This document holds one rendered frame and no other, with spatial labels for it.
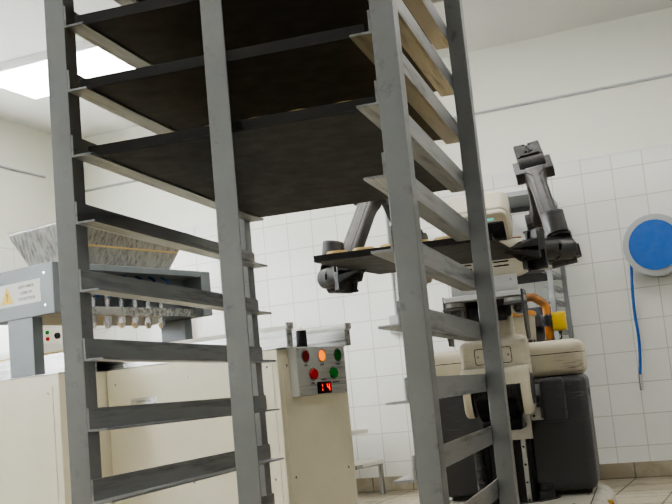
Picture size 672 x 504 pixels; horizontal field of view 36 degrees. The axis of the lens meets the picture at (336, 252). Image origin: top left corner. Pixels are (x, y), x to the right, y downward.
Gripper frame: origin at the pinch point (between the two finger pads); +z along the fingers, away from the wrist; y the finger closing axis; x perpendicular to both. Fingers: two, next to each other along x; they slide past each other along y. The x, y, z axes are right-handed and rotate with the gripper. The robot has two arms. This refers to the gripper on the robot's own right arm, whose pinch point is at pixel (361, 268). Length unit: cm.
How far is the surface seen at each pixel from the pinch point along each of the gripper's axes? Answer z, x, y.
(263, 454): 51, -54, -40
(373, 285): -406, 244, 38
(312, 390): -37.2, 1.8, -29.8
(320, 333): -54, 15, -13
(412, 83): 106, -50, 13
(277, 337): -35.6, -8.5, -14.2
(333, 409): -46, 13, -36
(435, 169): 92, -38, 4
